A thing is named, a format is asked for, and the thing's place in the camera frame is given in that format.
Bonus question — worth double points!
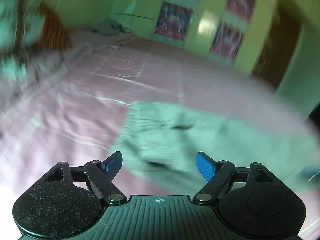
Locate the yellow-green wardrobe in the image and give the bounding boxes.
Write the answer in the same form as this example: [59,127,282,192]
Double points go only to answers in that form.
[110,0,277,74]

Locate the left red poster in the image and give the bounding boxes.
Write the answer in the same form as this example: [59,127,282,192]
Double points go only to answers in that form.
[152,0,199,48]

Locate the teal floral cloth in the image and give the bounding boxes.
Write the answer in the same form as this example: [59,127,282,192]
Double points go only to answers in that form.
[1,0,45,80]

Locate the grey crumpled cloth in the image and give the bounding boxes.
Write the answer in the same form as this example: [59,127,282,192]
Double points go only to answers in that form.
[89,19,129,36]

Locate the pink checked bed sheet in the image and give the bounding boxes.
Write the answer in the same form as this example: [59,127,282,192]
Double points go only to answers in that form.
[1,31,319,239]

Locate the grey fleece pant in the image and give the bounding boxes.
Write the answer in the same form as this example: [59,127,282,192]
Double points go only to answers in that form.
[112,101,319,194]

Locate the right red poster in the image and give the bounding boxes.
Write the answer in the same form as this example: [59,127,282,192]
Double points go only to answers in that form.
[208,0,255,66]

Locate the orange patterned pillow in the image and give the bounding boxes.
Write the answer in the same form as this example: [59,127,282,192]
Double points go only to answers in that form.
[34,2,72,50]

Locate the brown wooden door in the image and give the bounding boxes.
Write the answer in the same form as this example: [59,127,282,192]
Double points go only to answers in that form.
[252,0,304,89]

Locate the red poster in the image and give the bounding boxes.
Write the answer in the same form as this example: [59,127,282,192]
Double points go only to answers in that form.
[208,0,255,66]
[152,0,199,48]

